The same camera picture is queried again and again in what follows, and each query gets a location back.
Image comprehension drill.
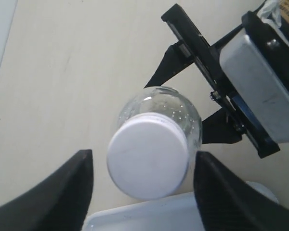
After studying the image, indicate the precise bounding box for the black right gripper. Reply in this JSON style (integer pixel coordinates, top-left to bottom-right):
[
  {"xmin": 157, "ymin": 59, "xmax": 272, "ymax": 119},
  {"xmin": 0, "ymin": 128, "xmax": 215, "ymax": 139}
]
[{"xmin": 145, "ymin": 4, "xmax": 280, "ymax": 158}]

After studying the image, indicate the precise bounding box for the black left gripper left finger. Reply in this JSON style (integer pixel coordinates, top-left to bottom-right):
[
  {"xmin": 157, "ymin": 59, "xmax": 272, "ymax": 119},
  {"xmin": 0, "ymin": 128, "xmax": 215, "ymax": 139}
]
[{"xmin": 0, "ymin": 149, "xmax": 93, "ymax": 231}]

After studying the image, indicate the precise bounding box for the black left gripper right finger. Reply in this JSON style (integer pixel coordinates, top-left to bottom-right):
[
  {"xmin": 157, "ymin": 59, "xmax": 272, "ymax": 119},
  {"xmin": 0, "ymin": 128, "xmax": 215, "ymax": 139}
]
[{"xmin": 193, "ymin": 151, "xmax": 289, "ymax": 231}]

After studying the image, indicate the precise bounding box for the clear plastic drink bottle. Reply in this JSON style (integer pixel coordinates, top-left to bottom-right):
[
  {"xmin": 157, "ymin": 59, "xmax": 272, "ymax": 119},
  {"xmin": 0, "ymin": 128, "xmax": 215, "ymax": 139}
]
[{"xmin": 117, "ymin": 87, "xmax": 202, "ymax": 156}]

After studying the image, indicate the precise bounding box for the white bottle cap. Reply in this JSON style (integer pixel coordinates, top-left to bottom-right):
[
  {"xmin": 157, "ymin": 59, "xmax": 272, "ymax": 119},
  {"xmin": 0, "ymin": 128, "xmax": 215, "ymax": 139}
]
[{"xmin": 107, "ymin": 113, "xmax": 189, "ymax": 200}]

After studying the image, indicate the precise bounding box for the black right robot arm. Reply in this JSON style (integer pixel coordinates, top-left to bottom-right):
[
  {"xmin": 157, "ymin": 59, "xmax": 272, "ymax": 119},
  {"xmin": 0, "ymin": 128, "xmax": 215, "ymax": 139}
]
[{"xmin": 147, "ymin": 0, "xmax": 289, "ymax": 158}]

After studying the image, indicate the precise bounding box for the white rectangular plastic tray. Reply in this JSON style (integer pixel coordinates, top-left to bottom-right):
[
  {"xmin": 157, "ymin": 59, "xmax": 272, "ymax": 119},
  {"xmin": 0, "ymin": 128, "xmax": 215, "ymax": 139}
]
[{"xmin": 82, "ymin": 192, "xmax": 204, "ymax": 231}]

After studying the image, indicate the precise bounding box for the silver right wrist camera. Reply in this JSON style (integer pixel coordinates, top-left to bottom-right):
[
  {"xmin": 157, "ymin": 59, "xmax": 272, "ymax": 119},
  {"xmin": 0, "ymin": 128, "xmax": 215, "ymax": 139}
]
[{"xmin": 218, "ymin": 11, "xmax": 289, "ymax": 144}]

